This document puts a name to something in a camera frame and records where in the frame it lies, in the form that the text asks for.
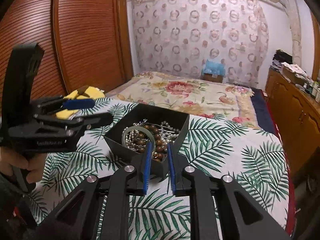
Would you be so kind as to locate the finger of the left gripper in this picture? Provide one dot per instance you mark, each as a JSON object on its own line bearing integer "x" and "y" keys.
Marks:
{"x": 50, "y": 124}
{"x": 52, "y": 105}

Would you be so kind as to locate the black jewelry box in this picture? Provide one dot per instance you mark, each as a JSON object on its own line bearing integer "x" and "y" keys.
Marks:
{"x": 148, "y": 124}

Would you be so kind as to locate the beige side curtain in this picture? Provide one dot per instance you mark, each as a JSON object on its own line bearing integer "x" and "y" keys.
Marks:
{"x": 294, "y": 19}

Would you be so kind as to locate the palm leaf print blanket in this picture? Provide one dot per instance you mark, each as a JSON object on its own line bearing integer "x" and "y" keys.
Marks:
{"x": 253, "y": 157}

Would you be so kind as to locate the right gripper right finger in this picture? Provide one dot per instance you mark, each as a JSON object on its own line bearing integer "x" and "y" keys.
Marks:
{"x": 220, "y": 208}

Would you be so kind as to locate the pale jade bangle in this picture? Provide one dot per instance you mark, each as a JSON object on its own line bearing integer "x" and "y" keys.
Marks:
{"x": 136, "y": 138}

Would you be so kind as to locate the person's left hand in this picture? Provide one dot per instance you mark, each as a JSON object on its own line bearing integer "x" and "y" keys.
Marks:
{"x": 35, "y": 166}

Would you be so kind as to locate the wooden sideboard cabinet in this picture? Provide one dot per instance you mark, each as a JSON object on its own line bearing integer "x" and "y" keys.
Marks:
{"x": 297, "y": 117}

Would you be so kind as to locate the silver wavy hair pin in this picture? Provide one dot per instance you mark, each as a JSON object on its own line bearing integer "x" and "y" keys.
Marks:
{"x": 167, "y": 130}

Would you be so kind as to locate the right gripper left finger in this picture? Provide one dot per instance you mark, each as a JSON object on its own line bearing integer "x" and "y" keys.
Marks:
{"x": 99, "y": 207}

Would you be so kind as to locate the yellow plush toy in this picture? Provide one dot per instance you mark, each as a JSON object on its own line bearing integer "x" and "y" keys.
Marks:
{"x": 82, "y": 98}

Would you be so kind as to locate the stack of papers and clothes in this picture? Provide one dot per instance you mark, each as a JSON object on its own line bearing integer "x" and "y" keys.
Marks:
{"x": 282, "y": 63}

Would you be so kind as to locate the blue bag on box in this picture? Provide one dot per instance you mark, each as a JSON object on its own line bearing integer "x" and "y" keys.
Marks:
{"x": 213, "y": 68}

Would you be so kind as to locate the floral bed quilt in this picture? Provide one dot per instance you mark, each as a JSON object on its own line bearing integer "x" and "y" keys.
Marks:
{"x": 240, "y": 104}

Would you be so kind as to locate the wooden slatted wardrobe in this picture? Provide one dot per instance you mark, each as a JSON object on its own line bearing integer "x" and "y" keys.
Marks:
{"x": 81, "y": 41}

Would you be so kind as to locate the circle patterned curtain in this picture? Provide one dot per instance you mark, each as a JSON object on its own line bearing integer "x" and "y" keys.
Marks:
{"x": 177, "y": 37}

